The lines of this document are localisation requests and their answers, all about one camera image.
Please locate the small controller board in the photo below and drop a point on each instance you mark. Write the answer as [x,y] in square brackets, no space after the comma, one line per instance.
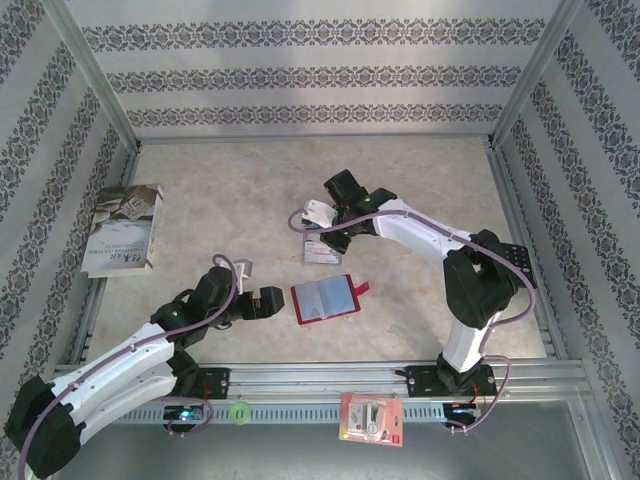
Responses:
[465,411]
[185,414]

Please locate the red leather card holder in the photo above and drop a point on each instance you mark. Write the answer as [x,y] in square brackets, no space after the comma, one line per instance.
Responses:
[340,295]

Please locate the aluminium frame post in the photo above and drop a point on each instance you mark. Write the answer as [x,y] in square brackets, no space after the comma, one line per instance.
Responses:
[90,70]
[537,70]

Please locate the aluminium back rail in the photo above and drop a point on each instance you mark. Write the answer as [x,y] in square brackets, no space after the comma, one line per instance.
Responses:
[315,140]

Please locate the silver diamond print card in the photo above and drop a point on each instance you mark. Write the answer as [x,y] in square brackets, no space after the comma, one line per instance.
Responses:
[312,310]

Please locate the red blister package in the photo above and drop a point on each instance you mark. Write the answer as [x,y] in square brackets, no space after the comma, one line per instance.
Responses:
[350,430]

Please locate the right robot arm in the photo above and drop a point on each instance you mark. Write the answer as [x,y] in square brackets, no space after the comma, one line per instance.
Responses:
[425,230]

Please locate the paperback book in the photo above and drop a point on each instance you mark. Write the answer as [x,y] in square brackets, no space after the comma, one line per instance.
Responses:
[120,235]

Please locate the black calculator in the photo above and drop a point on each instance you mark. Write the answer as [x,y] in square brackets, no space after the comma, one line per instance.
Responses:
[520,257]

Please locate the silver VIP card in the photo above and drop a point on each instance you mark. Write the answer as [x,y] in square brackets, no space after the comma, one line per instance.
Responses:
[322,256]

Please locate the green tape roll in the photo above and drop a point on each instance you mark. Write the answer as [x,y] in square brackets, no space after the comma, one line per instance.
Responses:
[233,411]

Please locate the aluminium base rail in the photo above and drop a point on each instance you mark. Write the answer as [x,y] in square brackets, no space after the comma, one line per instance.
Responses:
[320,375]

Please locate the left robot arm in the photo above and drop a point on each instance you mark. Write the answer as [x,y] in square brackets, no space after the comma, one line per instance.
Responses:
[125,350]

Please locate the aluminium side rail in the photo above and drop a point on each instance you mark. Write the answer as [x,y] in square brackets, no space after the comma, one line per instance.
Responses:
[120,180]
[515,200]

